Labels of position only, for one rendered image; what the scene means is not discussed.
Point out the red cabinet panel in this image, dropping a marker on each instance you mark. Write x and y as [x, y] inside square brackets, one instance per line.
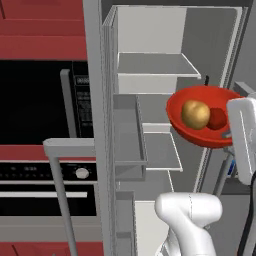
[20, 152]

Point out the grey fridge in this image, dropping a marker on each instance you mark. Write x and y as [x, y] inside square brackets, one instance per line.
[206, 40]

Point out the red drawer front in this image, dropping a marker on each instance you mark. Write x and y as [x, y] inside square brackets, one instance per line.
[33, 249]

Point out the white fridge drawer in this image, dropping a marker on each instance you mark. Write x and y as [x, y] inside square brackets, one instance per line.
[146, 226]

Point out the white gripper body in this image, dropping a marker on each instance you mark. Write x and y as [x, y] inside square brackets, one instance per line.
[242, 133]

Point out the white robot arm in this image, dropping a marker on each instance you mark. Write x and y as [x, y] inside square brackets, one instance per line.
[190, 216]

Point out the grey short fridge shelf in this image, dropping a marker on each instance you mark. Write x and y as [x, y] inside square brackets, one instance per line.
[155, 110]

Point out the black microwave oven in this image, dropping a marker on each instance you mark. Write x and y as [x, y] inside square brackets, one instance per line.
[30, 100]

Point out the red wall cupboards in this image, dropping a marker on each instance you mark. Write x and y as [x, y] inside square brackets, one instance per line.
[40, 30]

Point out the grey open fridge door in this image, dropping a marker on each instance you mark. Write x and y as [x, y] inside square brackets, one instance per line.
[98, 100]

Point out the silver oven knob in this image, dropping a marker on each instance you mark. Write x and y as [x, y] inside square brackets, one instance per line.
[82, 173]

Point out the grey white-edged fridge shelf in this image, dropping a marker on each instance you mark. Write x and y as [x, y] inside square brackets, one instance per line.
[161, 150]

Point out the grey narrow fridge door bin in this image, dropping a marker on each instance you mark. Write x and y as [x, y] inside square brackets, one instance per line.
[125, 216]

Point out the grey wide fridge shelf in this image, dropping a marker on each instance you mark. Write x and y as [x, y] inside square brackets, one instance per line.
[156, 63]

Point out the red bowl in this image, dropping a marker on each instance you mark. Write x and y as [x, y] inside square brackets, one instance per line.
[200, 94]

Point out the yellow-brown potato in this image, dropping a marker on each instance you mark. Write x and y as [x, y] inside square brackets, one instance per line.
[195, 115]

